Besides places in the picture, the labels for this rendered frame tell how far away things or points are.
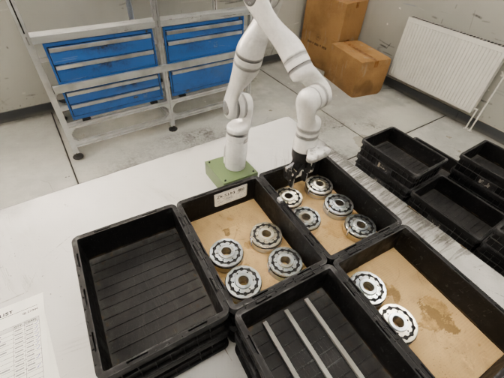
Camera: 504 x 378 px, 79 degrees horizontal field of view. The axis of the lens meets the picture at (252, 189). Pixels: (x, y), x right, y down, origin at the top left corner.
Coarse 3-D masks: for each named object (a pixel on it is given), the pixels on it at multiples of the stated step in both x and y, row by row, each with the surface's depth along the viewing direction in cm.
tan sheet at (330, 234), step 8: (296, 184) 120; (304, 184) 120; (304, 192) 117; (304, 200) 114; (312, 200) 114; (320, 200) 114; (320, 208) 111; (320, 216) 109; (320, 224) 106; (328, 224) 106; (336, 224) 106; (320, 232) 103; (328, 232) 104; (336, 232) 104; (320, 240) 101; (328, 240) 101; (336, 240) 102; (344, 240) 102; (328, 248) 99; (336, 248) 99
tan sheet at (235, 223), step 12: (240, 204) 111; (252, 204) 111; (216, 216) 106; (228, 216) 107; (240, 216) 107; (252, 216) 107; (264, 216) 107; (204, 228) 102; (216, 228) 103; (228, 228) 103; (240, 228) 103; (204, 240) 99; (216, 240) 99; (240, 240) 100; (252, 252) 97; (252, 264) 93; (264, 264) 94; (264, 276) 91; (264, 288) 88
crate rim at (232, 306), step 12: (240, 180) 105; (252, 180) 107; (216, 192) 101; (180, 204) 96; (276, 204) 99; (288, 216) 95; (192, 228) 90; (300, 228) 92; (204, 252) 86; (324, 264) 83; (216, 276) 80; (300, 276) 80; (276, 288) 77; (228, 300) 75; (252, 300) 75
